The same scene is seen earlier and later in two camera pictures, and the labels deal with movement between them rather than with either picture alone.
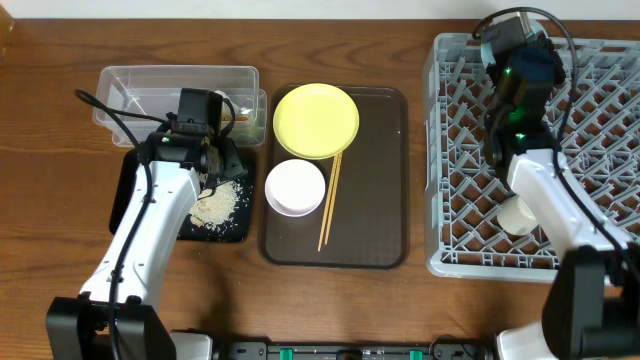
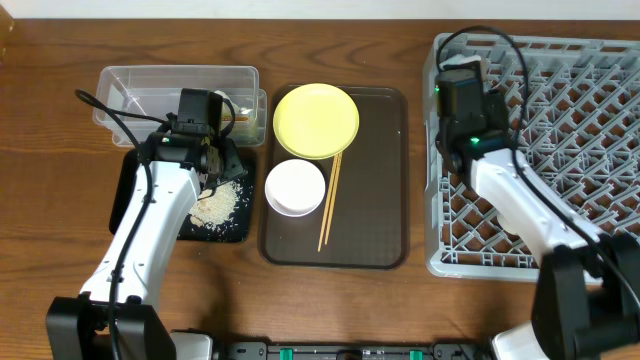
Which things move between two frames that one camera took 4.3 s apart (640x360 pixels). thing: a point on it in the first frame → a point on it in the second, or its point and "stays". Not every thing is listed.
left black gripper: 228,163 stays
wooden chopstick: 328,204 stays
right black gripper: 538,46 → 495,108
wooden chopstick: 329,221 stays
